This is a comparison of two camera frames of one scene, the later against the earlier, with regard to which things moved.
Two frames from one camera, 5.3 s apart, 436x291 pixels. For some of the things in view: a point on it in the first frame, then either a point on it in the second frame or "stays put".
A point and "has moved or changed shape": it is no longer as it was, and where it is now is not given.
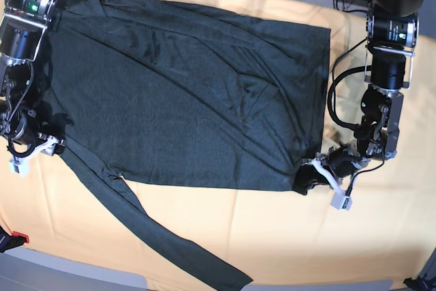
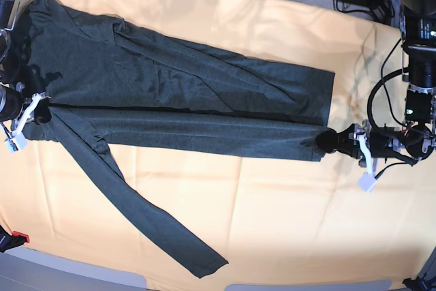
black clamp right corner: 419,284 stays put
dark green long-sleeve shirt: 159,92 has moved or changed shape
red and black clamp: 16,240 stays put
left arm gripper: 336,163 → 329,140
